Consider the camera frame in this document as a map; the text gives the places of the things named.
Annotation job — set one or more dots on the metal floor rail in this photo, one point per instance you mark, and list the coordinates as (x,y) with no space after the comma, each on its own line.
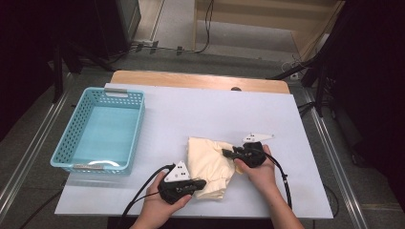
(157,20)
(31,149)
(332,159)

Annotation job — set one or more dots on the black metal stand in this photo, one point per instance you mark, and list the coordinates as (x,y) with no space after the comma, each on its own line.
(58,73)
(320,92)

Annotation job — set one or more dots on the black curtain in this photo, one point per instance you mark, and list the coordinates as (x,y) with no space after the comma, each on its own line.
(25,47)
(375,79)

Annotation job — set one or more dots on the person's right hand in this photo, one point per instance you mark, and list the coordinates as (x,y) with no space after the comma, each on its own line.
(261,178)

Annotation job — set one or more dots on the light blue plastic basket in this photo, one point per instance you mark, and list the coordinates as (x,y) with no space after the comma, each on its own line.
(105,133)

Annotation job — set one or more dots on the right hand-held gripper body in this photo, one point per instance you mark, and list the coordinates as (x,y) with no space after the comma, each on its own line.
(253,157)

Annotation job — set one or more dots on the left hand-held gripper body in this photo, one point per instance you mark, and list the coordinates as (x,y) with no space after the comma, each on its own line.
(173,194)

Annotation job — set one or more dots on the white table board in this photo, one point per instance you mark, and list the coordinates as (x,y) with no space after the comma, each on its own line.
(191,111)

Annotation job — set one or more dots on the person's left hand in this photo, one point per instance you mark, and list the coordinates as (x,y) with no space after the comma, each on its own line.
(157,211)

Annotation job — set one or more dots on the cream sweatshirt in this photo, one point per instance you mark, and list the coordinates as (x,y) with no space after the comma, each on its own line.
(207,162)

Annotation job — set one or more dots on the black cabinet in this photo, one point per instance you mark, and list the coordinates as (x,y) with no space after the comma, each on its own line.
(114,25)

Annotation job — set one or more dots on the wooden shelf unit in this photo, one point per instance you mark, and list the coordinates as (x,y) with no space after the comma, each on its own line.
(242,16)

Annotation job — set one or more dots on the dark table grommet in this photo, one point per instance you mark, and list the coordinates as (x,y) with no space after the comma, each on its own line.
(236,89)

